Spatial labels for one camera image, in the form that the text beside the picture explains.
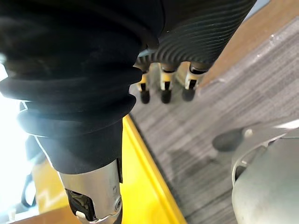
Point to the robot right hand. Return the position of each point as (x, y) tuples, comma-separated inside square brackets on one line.
[(77, 93)]

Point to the yellow plastic bin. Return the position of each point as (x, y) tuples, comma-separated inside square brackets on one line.
[(49, 184)]

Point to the brown cardboard sheet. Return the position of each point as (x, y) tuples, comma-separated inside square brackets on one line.
[(35, 218)]

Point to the robot dark right foot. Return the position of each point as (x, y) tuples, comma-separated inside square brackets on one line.
[(226, 140)]

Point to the brown cardboard box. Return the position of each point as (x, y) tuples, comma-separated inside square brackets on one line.
[(261, 23)]

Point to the robot silver right leg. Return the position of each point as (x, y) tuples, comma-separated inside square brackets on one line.
[(268, 182)]

